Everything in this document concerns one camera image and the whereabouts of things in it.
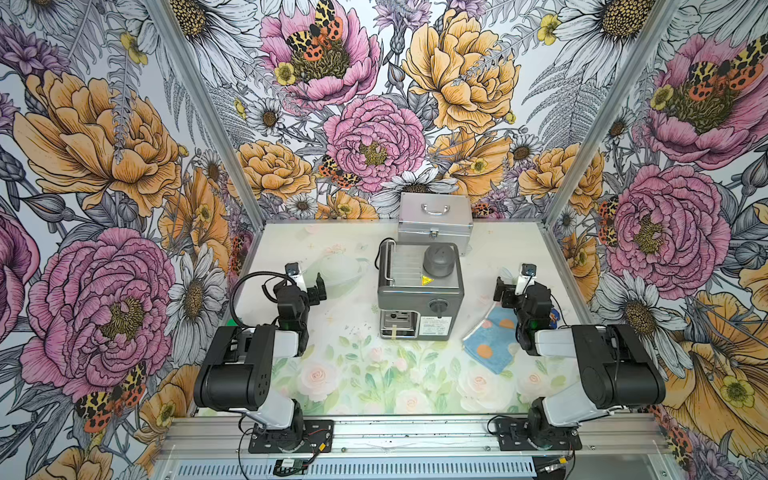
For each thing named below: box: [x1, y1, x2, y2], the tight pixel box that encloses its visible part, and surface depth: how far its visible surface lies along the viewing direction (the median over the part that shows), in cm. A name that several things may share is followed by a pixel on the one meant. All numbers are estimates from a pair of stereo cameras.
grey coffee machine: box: [377, 239, 464, 341], surface depth 75 cm
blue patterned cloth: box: [462, 304, 518, 375], surface depth 90 cm
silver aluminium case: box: [397, 192, 473, 256], surface depth 107 cm
